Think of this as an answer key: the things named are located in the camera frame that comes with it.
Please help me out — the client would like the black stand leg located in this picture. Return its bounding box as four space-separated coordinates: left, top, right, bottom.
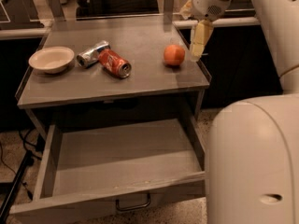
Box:
0 151 34 224

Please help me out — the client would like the silver blue soda can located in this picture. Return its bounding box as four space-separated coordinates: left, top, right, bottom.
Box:
76 40 110 68

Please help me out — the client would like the red soda can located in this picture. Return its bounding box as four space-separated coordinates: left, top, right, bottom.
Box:
98 49 132 78

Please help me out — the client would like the orange fruit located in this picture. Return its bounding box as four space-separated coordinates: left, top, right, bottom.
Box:
164 45 185 66

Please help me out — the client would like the white bowl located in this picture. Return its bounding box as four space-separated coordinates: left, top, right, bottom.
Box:
28 47 75 74

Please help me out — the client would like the black cable on floor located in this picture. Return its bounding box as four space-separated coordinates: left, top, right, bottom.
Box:
0 128 43 202

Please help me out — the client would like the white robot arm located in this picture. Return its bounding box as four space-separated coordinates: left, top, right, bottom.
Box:
188 0 299 224

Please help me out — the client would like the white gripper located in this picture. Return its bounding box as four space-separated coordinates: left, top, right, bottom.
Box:
179 0 231 62

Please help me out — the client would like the metal drawer handle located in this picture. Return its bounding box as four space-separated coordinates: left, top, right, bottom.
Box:
115 193 151 212

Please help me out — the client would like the grey open top drawer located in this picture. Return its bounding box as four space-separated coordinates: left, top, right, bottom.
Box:
10 118 205 224

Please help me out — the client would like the grey cabinet counter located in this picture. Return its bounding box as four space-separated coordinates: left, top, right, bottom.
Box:
14 14 212 142

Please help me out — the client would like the white horizontal rail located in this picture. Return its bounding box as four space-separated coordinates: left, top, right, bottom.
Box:
0 16 261 41

